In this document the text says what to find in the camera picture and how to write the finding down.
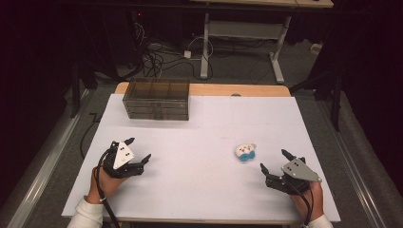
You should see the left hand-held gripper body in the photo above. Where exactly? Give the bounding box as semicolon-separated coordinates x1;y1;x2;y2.
103;141;145;179

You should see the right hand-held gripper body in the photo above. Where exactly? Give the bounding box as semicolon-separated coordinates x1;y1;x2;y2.
265;157;322;195

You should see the white and blue plush toy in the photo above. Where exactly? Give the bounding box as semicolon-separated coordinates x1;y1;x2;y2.
235;142;258;162

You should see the clear brown drawer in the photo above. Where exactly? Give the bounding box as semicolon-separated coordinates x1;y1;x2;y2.
127;112;190;122

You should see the clear brown drawer cabinet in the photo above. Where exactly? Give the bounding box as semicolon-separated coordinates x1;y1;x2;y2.
122;77;191;122

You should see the person's right hand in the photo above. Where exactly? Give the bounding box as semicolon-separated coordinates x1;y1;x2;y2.
289;182;324;221

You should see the person's left hand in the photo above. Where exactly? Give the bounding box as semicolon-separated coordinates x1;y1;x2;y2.
86;168;127;203

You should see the white table cover sheet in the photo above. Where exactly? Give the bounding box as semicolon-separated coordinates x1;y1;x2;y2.
61;93;342;223

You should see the black metal stand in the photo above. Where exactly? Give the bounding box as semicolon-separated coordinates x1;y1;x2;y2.
289;71;344;133
69;60;100;119

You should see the wooden table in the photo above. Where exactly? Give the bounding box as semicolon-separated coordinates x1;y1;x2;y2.
114;82;292;98

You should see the beige desk top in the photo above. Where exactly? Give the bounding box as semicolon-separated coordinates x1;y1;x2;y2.
189;0;335;9

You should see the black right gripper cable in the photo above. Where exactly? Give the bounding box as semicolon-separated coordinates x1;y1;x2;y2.
284;180;316;228

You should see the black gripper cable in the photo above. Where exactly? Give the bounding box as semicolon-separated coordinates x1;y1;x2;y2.
94;147;122;228
284;180;316;228

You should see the thin black floor cable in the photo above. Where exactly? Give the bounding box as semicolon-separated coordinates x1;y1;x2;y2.
79;112;103;160

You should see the aluminium floor rail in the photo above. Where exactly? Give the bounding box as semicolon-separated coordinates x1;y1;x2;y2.
5;89;92;228
316;100;388;228

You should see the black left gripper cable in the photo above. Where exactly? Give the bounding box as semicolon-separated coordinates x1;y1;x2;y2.
94;147;122;228

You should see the tangle of black cables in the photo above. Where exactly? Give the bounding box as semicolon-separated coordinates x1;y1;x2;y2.
131;22;214;81

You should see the white metal desk frame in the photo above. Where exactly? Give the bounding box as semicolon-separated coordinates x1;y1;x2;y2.
199;12;293;86

